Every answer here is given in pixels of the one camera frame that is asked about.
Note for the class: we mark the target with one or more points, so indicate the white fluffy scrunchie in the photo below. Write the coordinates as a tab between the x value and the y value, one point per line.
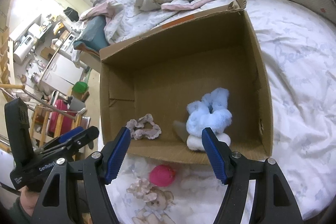
195	143

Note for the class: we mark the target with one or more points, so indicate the left hand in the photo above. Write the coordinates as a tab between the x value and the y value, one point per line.
28	200

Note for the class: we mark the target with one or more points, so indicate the pink rubber toy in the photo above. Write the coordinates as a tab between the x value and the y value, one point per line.
162	175

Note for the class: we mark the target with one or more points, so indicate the white bear print bedsheet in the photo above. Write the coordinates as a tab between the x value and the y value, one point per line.
298	51

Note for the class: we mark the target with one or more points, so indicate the open brown cardboard box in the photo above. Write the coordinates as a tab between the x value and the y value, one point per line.
160	72

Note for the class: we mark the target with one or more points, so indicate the teal pillow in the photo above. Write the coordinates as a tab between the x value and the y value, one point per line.
92	39

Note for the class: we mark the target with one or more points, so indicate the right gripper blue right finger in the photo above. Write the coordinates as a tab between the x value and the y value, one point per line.
219	156

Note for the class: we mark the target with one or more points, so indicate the white water heater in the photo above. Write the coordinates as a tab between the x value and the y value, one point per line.
23	49

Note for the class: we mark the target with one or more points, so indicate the white kitchen cabinet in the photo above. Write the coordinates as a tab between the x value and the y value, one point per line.
61	75

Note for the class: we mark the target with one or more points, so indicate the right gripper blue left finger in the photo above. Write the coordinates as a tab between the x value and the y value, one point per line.
114	154

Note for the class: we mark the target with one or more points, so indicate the light blue fluffy scrunchie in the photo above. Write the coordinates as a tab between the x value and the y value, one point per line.
211	111

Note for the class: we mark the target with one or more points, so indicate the green plastic dustpan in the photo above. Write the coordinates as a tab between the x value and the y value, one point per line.
80	87

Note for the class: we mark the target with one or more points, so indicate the wooden chair frame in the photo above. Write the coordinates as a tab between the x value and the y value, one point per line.
47	120

